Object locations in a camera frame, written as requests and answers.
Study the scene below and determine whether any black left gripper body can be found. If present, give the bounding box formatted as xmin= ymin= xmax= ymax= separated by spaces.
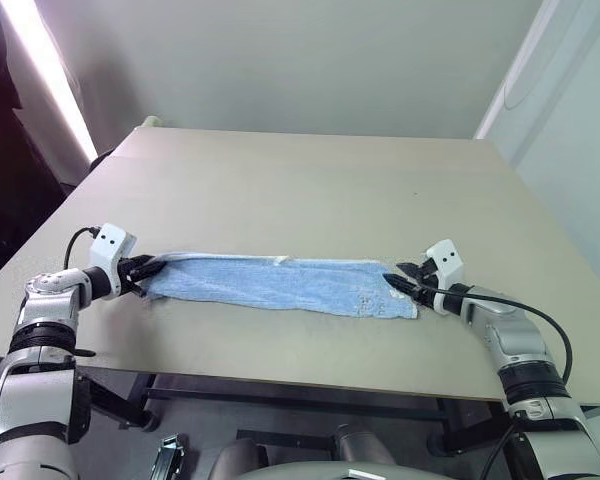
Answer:
xmin=117 ymin=256 xmax=145 ymax=297

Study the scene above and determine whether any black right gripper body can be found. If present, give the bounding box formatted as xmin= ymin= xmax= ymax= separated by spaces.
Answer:
xmin=412 ymin=266 xmax=445 ymax=313

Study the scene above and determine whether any light blue towel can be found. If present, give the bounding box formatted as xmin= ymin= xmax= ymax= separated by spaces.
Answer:
xmin=142 ymin=251 xmax=421 ymax=321

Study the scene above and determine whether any dark curtain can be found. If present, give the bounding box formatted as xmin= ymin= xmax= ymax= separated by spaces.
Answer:
xmin=0 ymin=0 xmax=94 ymax=292

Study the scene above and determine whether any grey rounded shape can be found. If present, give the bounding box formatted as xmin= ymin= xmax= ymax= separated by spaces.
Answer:
xmin=331 ymin=423 xmax=392 ymax=465

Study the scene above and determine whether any dark brown rounded shape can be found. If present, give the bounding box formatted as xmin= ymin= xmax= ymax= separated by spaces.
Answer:
xmin=211 ymin=438 xmax=272 ymax=480

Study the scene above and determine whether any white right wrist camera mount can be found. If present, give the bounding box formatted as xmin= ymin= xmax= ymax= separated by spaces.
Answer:
xmin=423 ymin=239 xmax=466 ymax=292

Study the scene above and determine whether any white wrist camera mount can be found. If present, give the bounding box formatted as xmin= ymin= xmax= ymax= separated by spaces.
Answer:
xmin=87 ymin=223 xmax=139 ymax=301
xmin=423 ymin=239 xmax=466 ymax=292

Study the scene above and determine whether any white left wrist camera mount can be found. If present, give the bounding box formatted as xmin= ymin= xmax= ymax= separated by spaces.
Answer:
xmin=87 ymin=223 xmax=139 ymax=301

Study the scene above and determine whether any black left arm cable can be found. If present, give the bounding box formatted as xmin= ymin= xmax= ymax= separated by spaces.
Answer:
xmin=63 ymin=226 xmax=101 ymax=359

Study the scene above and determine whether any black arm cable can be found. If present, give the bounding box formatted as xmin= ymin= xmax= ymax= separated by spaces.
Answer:
xmin=63 ymin=226 xmax=101 ymax=359
xmin=422 ymin=284 xmax=575 ymax=480

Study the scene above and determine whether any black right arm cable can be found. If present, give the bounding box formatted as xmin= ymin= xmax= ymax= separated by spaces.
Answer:
xmin=422 ymin=284 xmax=575 ymax=480

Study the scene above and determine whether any black metal table frame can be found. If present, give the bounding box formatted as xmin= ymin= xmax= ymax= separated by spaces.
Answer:
xmin=77 ymin=368 xmax=512 ymax=457

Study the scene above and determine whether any shiny metal bracket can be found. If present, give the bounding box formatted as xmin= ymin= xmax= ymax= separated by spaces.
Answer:
xmin=154 ymin=433 xmax=189 ymax=480

